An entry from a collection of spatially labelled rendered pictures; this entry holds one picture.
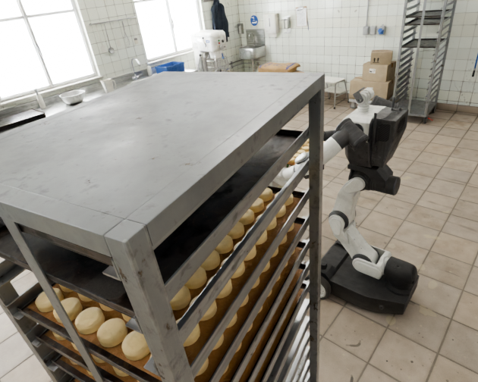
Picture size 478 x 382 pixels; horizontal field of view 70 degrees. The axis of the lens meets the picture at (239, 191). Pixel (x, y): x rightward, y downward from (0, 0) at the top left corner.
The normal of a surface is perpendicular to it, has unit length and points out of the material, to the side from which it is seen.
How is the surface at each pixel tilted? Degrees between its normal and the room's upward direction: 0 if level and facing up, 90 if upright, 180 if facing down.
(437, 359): 0
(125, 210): 0
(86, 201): 0
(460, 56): 90
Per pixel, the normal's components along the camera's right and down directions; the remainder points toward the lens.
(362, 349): -0.11, -0.85
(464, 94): -0.65, 0.45
